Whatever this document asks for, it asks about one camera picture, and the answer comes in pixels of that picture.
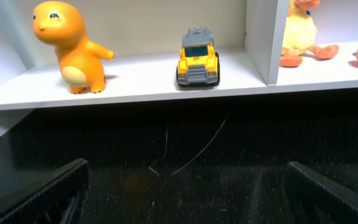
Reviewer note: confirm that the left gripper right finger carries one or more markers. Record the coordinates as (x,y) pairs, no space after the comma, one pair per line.
(328,199)

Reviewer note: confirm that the yellow plush duck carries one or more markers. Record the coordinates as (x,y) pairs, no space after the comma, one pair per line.
(298,31)

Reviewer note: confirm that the grey and yellow toy truck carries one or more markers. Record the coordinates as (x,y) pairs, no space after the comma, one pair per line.
(197,59)

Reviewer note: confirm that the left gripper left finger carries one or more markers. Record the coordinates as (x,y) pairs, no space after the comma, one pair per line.
(42,202)

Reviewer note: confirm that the yellow rubber duck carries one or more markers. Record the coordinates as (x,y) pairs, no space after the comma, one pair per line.
(73,53)

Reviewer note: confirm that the white shelf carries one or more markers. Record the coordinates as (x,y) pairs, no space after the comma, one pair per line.
(141,84)

